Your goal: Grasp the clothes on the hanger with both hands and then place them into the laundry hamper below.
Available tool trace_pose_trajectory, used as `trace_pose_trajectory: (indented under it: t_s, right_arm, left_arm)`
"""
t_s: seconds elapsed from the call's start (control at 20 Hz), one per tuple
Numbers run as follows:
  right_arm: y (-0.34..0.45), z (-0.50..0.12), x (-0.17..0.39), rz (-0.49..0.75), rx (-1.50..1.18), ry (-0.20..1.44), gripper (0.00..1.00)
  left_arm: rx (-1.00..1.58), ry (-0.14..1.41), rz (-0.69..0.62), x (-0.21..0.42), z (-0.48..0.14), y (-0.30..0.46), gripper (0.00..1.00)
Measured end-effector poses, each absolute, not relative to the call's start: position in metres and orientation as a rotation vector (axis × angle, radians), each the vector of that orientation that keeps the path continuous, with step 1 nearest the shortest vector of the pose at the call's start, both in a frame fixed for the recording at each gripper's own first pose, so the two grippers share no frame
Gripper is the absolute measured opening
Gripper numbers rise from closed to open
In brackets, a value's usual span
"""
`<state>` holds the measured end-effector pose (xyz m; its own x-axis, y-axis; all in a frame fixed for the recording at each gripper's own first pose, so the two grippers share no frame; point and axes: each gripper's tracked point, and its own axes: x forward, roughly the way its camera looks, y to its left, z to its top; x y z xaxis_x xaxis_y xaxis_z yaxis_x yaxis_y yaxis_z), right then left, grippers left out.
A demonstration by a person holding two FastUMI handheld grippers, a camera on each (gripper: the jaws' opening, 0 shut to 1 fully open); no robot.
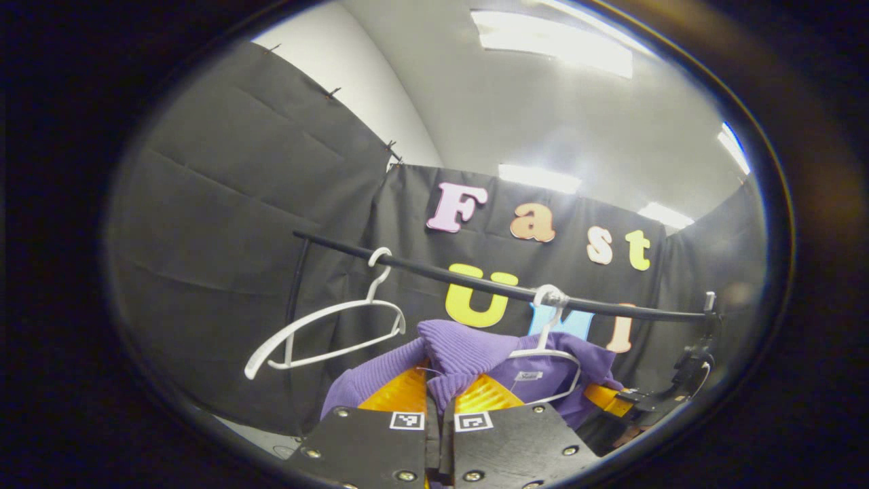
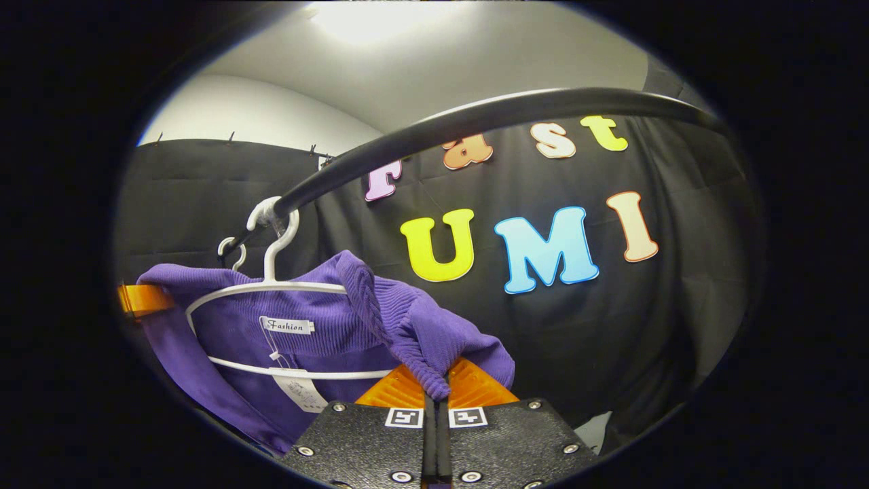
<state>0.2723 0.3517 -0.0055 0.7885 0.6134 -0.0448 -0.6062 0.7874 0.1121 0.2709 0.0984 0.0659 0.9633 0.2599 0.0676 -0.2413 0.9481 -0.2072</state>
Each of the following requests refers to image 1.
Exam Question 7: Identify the black backdrop cloth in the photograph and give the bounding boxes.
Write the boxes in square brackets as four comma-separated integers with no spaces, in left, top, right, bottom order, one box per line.
[105,41,768,439]

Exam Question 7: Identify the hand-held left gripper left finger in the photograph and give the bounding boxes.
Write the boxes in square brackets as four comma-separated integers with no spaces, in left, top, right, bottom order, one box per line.
[284,365,443,489]

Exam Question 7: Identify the white plastic hanger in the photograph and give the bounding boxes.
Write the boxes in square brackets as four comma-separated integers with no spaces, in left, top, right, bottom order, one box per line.
[508,284,583,405]
[244,247,407,380]

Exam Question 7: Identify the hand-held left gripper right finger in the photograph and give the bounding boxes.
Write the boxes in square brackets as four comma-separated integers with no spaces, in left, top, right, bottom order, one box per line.
[440,372,604,489]

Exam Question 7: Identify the purple knit cardigan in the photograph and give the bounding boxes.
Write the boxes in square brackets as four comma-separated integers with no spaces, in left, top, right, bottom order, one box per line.
[320,319,625,430]

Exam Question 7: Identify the black clothes rack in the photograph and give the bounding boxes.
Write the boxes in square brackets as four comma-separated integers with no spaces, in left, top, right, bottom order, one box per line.
[285,230,722,435]

